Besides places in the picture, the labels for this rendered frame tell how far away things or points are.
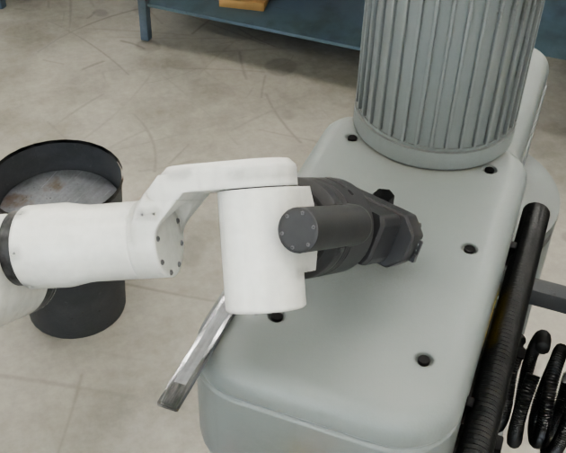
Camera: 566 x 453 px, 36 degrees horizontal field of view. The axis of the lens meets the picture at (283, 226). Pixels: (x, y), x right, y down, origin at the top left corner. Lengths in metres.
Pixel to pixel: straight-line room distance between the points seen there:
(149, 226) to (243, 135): 3.77
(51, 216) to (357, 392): 0.30
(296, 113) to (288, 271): 3.98
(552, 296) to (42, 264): 0.79
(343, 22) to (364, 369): 4.34
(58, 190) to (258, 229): 2.69
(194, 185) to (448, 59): 0.39
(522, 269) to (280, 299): 0.45
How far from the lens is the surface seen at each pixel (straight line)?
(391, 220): 0.81
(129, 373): 3.31
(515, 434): 1.36
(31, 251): 0.74
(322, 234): 0.64
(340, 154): 1.05
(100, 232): 0.71
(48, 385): 3.32
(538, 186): 1.62
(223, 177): 0.67
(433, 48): 0.96
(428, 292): 0.88
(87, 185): 3.33
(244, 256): 0.67
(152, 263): 0.70
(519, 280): 1.04
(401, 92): 1.00
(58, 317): 3.38
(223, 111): 4.64
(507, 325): 0.99
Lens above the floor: 2.49
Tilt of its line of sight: 40 degrees down
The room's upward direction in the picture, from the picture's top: 2 degrees clockwise
